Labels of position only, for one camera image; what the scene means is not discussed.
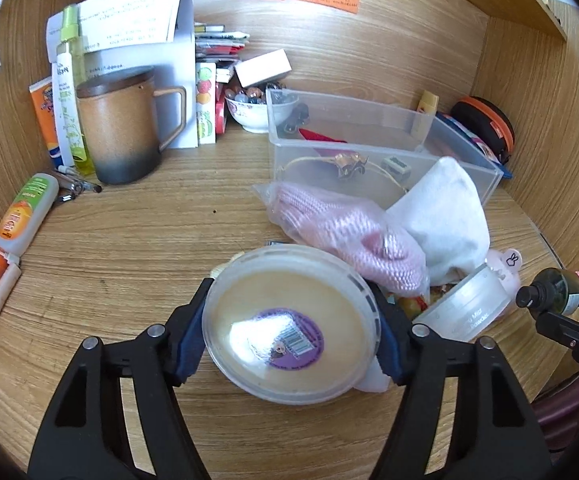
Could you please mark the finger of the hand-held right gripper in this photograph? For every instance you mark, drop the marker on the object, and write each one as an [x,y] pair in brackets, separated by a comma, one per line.
[569,332]

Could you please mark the orange sunscreen tube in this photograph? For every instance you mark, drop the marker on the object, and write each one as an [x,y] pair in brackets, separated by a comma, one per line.
[44,115]

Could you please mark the white file holder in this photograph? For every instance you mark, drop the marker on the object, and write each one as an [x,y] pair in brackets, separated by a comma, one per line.
[182,75]

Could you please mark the white printed paper sheet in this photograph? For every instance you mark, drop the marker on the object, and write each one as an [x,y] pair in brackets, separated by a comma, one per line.
[129,15]

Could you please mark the red cloth item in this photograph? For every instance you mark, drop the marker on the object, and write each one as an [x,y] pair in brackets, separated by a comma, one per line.
[319,135]

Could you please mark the pink knit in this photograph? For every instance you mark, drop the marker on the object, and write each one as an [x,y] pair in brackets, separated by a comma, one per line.
[339,225]

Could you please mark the white tube with orange label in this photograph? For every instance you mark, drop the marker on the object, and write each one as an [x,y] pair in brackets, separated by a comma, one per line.
[24,215]

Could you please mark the small grey sharpener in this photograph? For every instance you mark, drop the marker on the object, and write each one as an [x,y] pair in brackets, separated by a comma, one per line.
[397,167]

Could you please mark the bundle of pens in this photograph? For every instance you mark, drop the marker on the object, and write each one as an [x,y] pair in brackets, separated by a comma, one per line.
[77,185]

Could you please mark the small white cardboard box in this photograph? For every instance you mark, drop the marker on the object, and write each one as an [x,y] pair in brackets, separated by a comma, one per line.
[262,67]

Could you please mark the stack of booklets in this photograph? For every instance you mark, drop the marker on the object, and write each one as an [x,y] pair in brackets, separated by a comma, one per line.
[219,47]

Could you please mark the round translucent plastic jar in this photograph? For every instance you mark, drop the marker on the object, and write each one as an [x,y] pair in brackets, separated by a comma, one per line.
[462,305]

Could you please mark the black clip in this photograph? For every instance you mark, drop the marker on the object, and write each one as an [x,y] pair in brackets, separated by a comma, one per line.
[297,117]

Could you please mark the fruit print candy packet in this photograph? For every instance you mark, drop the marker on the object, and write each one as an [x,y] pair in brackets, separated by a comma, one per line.
[205,105]

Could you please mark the orange and black round pouch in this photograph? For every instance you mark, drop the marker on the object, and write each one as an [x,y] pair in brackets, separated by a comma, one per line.
[489,120]

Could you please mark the white bowl of beads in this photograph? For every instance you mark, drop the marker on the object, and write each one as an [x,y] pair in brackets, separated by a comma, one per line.
[247,112]

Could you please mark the yellow lip balm tube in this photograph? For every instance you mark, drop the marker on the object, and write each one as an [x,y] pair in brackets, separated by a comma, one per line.
[427,107]

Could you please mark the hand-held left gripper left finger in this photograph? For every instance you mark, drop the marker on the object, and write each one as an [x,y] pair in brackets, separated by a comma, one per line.
[192,332]

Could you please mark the clear plastic storage box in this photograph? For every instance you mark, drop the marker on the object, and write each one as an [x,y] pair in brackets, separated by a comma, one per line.
[349,125]

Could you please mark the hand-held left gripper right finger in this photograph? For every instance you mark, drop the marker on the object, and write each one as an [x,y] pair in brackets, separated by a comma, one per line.
[392,347]

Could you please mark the wooden desktop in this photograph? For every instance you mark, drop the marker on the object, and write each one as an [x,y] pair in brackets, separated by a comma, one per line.
[144,240]

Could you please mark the dark glass bottle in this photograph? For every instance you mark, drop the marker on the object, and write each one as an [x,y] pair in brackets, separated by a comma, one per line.
[557,290]

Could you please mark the brown ceramic mug with lid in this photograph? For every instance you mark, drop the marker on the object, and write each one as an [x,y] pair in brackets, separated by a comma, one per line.
[119,130]

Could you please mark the cream tub with purple label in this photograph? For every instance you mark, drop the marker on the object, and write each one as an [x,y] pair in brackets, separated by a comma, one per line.
[289,320]

